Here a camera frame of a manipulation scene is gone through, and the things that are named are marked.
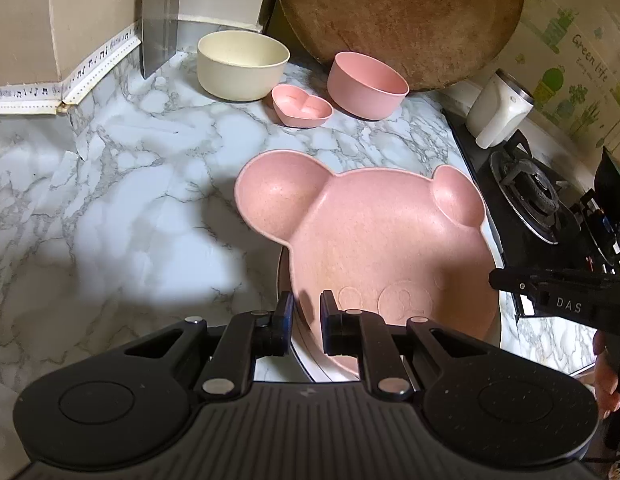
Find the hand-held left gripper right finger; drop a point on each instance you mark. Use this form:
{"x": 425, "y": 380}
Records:
{"x": 330, "y": 330}

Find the white insulated mug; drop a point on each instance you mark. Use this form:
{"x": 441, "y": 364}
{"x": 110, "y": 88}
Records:
{"x": 495, "y": 110}

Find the black gas stove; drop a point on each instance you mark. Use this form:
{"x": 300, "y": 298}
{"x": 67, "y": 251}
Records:
{"x": 470, "y": 135}

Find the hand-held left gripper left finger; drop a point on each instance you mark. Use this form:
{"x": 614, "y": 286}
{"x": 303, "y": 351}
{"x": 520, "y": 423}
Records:
{"x": 285, "y": 327}

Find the cream bowl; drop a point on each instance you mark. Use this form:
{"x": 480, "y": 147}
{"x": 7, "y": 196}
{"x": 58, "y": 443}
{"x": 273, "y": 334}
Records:
{"x": 239, "y": 70}

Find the large white plate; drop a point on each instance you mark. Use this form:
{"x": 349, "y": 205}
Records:
{"x": 304, "y": 361}

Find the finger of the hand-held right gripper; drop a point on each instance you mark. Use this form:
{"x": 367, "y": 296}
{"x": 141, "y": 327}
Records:
{"x": 510, "y": 280}

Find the cactus wall sticker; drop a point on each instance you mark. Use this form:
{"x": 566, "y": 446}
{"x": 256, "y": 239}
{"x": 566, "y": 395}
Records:
{"x": 575, "y": 60}

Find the music note trim strip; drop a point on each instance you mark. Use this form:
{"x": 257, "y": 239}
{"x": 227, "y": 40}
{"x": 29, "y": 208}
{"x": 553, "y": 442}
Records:
{"x": 89, "y": 67}

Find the gas stove burner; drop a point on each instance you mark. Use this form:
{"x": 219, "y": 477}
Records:
{"x": 535, "y": 190}

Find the pink bowl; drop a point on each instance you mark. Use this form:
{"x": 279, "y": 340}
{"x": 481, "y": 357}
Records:
{"x": 365, "y": 92}

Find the person's right hand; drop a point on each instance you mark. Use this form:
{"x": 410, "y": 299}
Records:
{"x": 606, "y": 385}

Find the pink heart-shaped dish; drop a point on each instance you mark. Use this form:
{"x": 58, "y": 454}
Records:
{"x": 300, "y": 110}

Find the round wooden cutting board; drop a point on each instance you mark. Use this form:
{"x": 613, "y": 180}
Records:
{"x": 405, "y": 15}

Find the pink bear-shaped plate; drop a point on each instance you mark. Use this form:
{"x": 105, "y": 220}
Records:
{"x": 390, "y": 230}

